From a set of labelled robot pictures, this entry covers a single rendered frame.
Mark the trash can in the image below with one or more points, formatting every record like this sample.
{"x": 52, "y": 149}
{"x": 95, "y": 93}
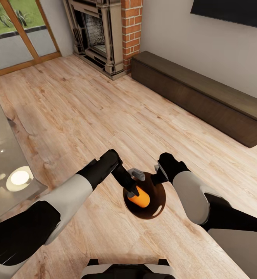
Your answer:
{"x": 157, "y": 196}

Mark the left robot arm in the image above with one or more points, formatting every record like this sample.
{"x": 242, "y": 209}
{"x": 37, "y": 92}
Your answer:
{"x": 43, "y": 221}

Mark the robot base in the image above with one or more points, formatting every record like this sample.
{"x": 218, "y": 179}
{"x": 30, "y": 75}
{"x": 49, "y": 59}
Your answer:
{"x": 128, "y": 271}

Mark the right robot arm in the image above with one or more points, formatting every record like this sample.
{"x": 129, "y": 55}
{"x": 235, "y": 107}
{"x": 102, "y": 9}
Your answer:
{"x": 234, "y": 231}

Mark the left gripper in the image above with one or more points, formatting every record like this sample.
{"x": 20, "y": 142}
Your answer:
{"x": 127, "y": 182}

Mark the can of soda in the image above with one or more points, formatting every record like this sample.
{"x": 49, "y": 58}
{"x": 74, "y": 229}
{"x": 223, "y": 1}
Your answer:
{"x": 142, "y": 200}
{"x": 141, "y": 187}
{"x": 136, "y": 206}

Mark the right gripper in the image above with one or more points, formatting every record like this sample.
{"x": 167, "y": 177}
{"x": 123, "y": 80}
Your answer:
{"x": 157, "y": 179}

